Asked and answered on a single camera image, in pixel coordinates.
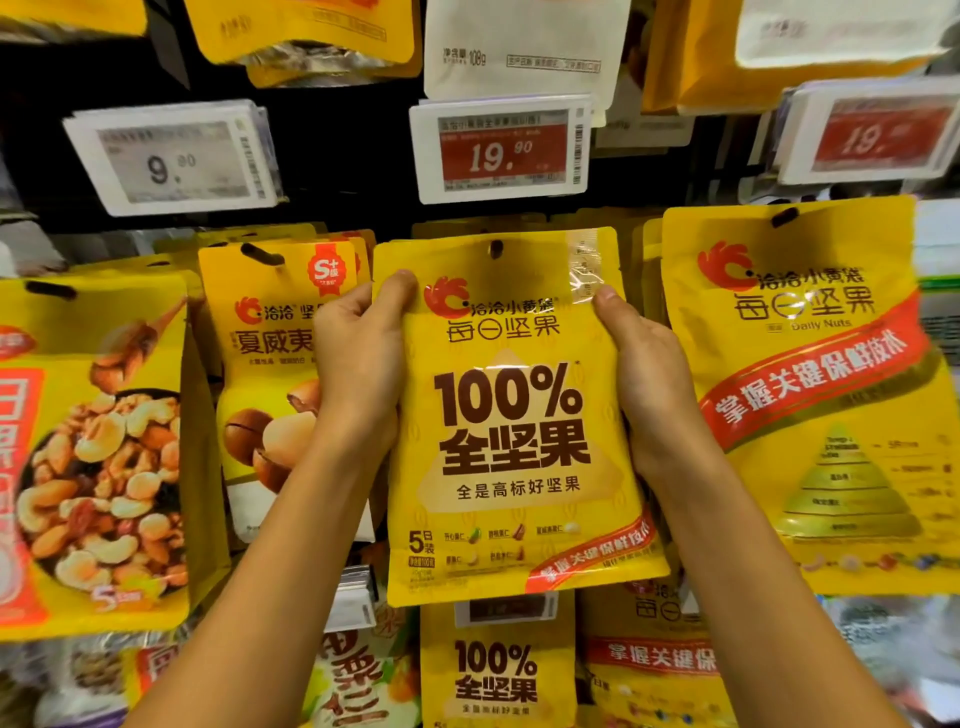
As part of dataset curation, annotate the person's left hand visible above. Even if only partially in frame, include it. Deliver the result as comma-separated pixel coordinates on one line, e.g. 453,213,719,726
310,270,422,459

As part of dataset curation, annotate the person's right hand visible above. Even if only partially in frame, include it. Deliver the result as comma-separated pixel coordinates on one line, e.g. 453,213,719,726
592,285,707,482

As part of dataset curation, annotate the stack of yellow nut bags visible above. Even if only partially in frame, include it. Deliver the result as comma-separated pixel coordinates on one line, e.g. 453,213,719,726
630,217,669,324

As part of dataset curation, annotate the black hanging-bag store shelf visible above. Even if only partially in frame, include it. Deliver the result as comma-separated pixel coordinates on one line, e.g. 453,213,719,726
0,0,960,728

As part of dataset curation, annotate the small yellow nut bag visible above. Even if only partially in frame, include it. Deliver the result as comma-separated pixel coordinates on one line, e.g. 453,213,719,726
580,577,740,728
420,592,579,728

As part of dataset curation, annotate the green white chestnut bag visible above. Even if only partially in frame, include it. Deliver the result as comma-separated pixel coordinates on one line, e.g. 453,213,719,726
304,627,422,728

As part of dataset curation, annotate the small white cashew nut bag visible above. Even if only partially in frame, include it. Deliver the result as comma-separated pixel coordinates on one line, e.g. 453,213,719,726
30,630,137,728

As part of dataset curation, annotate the person's left forearm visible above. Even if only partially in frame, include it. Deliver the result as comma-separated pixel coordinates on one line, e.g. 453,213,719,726
127,435,395,728

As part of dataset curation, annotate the person's right forearm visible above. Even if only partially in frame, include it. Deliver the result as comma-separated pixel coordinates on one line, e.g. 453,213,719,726
637,450,909,728

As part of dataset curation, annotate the small white price tag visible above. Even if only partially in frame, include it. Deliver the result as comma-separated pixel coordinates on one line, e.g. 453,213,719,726
454,592,561,626
325,565,380,633

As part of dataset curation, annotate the large white price tag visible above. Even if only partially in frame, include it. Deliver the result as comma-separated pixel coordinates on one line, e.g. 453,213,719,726
777,78,960,186
409,96,596,206
63,100,284,218

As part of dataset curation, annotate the white green snack bag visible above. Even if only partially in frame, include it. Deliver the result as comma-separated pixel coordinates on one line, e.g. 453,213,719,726
915,195,960,369

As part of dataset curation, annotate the white-backed snack bag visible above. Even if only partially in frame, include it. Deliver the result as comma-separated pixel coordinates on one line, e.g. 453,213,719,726
424,0,633,125

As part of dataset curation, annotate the clear white snack bag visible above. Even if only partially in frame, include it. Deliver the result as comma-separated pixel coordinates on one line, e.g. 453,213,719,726
817,592,960,728

